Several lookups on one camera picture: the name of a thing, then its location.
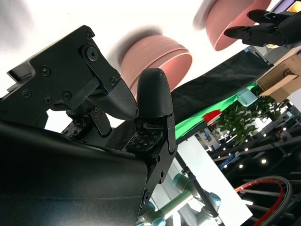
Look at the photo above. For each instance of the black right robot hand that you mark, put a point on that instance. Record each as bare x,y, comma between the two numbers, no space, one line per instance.
70,179

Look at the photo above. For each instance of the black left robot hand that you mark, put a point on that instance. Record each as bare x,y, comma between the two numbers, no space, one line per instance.
289,30

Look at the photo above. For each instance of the cardboard box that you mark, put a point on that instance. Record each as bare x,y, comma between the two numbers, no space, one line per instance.
277,82

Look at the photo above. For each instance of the light blue box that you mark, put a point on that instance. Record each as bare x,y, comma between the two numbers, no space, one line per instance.
248,97

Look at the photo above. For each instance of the black backdrop cloth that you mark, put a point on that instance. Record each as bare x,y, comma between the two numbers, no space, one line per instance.
211,87

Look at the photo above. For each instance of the green leafy plant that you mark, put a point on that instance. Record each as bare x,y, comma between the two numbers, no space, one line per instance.
240,122

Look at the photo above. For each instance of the red box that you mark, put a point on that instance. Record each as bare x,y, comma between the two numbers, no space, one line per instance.
211,117

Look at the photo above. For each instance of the black stand pole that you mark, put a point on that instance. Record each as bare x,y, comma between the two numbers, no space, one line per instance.
200,190

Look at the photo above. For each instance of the white board panel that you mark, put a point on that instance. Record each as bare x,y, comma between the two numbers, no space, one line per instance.
211,174

